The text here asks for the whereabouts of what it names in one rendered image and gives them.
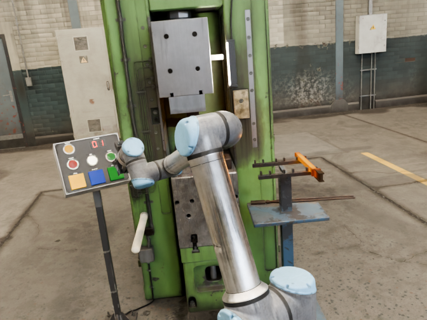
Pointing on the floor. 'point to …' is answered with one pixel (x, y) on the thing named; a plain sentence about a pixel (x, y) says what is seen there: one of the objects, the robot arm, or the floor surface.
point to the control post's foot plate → (122, 316)
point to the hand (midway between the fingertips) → (118, 166)
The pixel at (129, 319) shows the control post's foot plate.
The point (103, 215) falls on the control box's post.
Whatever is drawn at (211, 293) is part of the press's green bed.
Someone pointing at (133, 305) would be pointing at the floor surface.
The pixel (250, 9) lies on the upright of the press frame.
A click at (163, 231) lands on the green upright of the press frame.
